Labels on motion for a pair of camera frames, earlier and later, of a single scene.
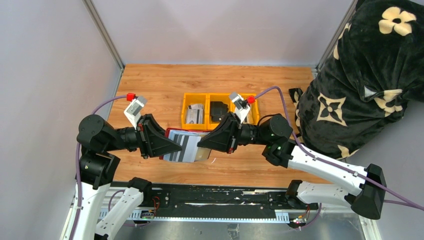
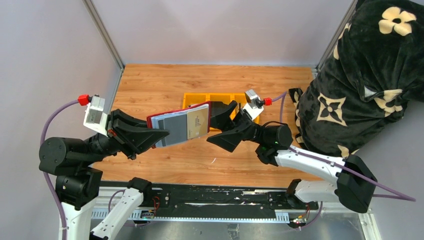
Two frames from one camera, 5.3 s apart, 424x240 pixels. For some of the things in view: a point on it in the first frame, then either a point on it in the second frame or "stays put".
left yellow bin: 191,98 stays put
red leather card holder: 188,140 to 184,124
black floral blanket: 373,65 stays put
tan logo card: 202,154 to 197,123
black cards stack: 217,109 stays put
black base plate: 205,199 stays put
